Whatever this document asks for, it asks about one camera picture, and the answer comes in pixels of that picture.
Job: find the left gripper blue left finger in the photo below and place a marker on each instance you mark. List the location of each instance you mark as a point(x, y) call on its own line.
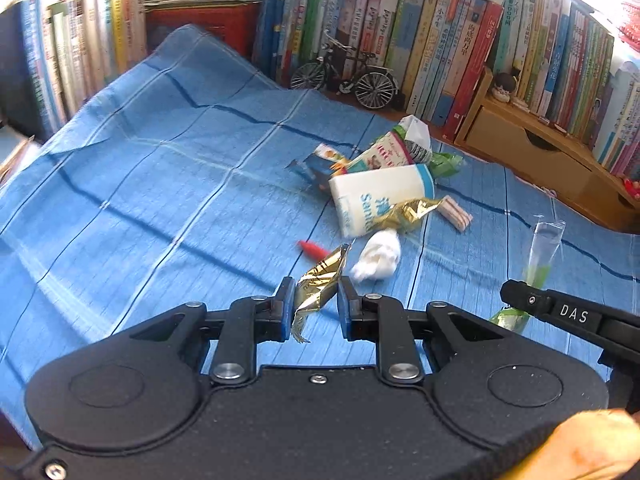
point(274, 315)

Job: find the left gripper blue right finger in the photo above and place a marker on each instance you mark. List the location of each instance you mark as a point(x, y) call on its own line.
point(357, 314)

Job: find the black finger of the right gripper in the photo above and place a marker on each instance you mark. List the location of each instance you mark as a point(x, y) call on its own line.
point(612, 330)

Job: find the gold foil wrapper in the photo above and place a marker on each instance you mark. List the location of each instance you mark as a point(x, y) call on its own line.
point(405, 216)
point(316, 287)

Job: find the rice snack packet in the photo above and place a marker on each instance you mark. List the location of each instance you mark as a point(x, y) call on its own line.
point(387, 152)

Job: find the person's hand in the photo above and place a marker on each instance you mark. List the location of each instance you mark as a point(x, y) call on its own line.
point(600, 444)

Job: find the white crumpled tissue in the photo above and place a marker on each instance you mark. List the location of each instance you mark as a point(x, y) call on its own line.
point(379, 258)

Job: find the red small cap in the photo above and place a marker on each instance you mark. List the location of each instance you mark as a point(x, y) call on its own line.
point(312, 251)

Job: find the white blue tissue pack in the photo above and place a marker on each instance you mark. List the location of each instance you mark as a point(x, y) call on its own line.
point(361, 197)

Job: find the clear plastic bag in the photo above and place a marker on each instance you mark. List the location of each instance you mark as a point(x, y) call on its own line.
point(543, 242)

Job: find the pink striped wafer wrapper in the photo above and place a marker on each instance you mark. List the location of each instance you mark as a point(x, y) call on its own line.
point(454, 213)

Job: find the dark colourful snack wrapper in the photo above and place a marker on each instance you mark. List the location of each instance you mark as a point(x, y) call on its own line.
point(320, 166)

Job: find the blue striped tablecloth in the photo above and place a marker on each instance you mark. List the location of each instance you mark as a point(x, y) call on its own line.
point(174, 184)

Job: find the green plastic wrapper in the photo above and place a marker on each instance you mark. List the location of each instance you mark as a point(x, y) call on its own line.
point(418, 144)

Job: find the wooden desk drawer organizer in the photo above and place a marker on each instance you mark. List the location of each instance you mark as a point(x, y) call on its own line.
point(499, 132)

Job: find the miniature black bicycle model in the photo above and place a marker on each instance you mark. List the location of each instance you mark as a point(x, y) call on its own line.
point(348, 72)

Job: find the small cat figurine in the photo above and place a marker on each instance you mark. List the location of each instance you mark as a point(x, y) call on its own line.
point(503, 87)

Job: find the red book thick spine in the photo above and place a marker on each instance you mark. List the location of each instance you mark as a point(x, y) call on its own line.
point(474, 69)

